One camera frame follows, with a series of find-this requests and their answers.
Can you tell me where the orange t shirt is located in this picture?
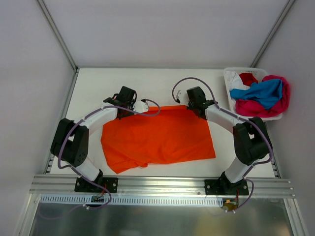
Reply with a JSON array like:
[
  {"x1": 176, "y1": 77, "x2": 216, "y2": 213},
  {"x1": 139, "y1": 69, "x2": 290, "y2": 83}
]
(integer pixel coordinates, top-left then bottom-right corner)
[{"x1": 100, "y1": 105, "x2": 216, "y2": 174}]

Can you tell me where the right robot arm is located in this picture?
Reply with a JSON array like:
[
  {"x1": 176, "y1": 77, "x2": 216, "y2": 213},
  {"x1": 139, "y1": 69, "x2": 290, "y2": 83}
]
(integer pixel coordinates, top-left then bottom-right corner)
[{"x1": 187, "y1": 87, "x2": 273, "y2": 196}]

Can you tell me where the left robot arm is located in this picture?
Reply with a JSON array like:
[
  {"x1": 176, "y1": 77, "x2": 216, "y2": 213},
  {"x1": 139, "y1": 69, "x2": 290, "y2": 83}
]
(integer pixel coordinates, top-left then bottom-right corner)
[{"x1": 50, "y1": 86, "x2": 137, "y2": 193}]

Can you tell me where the white t shirt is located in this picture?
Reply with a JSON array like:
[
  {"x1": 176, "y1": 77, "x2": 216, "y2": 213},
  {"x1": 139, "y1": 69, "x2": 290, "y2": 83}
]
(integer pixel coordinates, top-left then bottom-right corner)
[{"x1": 224, "y1": 71, "x2": 250, "y2": 91}]

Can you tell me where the red t shirt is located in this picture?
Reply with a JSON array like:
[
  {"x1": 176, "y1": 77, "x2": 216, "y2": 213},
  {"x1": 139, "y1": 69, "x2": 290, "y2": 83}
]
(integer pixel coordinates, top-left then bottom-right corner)
[{"x1": 239, "y1": 73, "x2": 258, "y2": 87}]

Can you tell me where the magenta pink t shirt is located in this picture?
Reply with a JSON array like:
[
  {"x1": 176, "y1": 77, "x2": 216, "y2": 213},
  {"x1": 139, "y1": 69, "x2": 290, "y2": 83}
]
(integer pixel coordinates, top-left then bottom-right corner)
[{"x1": 235, "y1": 75, "x2": 291, "y2": 118}]

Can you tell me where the white plastic laundry basket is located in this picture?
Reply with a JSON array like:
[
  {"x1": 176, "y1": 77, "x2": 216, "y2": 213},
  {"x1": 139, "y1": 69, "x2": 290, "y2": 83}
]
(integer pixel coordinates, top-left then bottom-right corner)
[{"x1": 223, "y1": 67, "x2": 282, "y2": 121}]

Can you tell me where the blue t shirt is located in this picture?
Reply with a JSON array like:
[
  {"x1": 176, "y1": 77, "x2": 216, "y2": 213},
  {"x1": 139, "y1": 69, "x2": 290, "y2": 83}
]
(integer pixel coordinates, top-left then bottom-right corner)
[{"x1": 230, "y1": 79, "x2": 283, "y2": 110}]

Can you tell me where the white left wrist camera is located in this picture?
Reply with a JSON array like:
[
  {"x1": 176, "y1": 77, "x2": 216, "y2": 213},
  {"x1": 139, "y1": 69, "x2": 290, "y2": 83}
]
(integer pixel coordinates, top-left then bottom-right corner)
[{"x1": 133, "y1": 99, "x2": 149, "y2": 113}]

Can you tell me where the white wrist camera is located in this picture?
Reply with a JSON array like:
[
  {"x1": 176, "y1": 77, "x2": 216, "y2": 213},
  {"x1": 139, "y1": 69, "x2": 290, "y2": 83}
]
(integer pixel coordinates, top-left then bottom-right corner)
[
  {"x1": 133, "y1": 99, "x2": 149, "y2": 113},
  {"x1": 175, "y1": 90, "x2": 182, "y2": 104}
]

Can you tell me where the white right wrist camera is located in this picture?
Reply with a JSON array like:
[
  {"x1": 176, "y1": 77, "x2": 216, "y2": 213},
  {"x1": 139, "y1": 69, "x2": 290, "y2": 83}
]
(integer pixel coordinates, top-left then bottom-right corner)
[{"x1": 175, "y1": 90, "x2": 182, "y2": 104}]

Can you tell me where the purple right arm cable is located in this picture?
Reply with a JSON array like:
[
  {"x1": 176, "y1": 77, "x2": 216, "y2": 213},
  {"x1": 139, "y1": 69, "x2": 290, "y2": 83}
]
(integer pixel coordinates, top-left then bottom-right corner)
[{"x1": 171, "y1": 77, "x2": 274, "y2": 209}]

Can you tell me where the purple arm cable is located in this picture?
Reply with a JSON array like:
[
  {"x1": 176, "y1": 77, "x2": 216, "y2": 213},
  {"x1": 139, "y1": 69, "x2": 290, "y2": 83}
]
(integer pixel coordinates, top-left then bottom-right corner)
[
  {"x1": 57, "y1": 98, "x2": 162, "y2": 209},
  {"x1": 171, "y1": 77, "x2": 274, "y2": 209}
]

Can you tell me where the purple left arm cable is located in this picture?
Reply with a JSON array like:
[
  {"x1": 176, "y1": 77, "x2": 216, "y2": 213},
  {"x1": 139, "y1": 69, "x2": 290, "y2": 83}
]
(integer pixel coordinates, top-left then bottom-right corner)
[{"x1": 57, "y1": 98, "x2": 162, "y2": 209}]

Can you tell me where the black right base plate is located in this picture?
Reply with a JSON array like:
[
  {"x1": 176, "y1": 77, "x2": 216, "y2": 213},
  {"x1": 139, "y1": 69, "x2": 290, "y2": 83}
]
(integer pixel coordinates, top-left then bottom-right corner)
[{"x1": 204, "y1": 179, "x2": 249, "y2": 196}]

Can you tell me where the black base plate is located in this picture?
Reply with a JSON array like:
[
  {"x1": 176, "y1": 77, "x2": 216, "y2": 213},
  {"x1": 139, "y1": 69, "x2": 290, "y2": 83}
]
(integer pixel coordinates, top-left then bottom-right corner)
[
  {"x1": 204, "y1": 179, "x2": 249, "y2": 196},
  {"x1": 74, "y1": 177, "x2": 119, "y2": 193}
]

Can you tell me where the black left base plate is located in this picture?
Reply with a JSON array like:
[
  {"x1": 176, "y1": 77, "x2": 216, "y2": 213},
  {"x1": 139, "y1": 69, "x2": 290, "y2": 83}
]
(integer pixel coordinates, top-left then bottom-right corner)
[{"x1": 74, "y1": 177, "x2": 119, "y2": 193}]

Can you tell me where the aluminium frame post left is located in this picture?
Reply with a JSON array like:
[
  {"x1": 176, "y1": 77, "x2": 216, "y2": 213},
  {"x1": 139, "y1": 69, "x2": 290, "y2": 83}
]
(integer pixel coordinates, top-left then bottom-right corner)
[{"x1": 36, "y1": 0, "x2": 78, "y2": 73}]

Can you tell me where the aluminium frame post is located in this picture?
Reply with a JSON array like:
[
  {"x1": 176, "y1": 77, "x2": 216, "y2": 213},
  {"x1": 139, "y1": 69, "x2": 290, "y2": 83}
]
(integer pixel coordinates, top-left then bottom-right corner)
[
  {"x1": 251, "y1": 0, "x2": 297, "y2": 67},
  {"x1": 36, "y1": 0, "x2": 78, "y2": 73}
]

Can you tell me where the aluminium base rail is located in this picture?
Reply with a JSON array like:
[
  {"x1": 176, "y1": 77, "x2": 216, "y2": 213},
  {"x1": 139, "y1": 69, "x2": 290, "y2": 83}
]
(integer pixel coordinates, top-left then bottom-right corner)
[{"x1": 29, "y1": 175, "x2": 296, "y2": 199}]

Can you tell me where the white slotted cable duct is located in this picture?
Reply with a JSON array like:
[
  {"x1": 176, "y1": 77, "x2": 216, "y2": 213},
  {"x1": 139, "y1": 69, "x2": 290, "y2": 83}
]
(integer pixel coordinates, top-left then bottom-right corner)
[{"x1": 40, "y1": 194, "x2": 223, "y2": 207}]

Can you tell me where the aluminium frame post right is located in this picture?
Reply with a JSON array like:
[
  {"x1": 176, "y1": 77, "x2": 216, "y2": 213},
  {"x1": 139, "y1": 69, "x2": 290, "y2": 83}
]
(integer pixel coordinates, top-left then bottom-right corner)
[{"x1": 251, "y1": 0, "x2": 297, "y2": 67}]

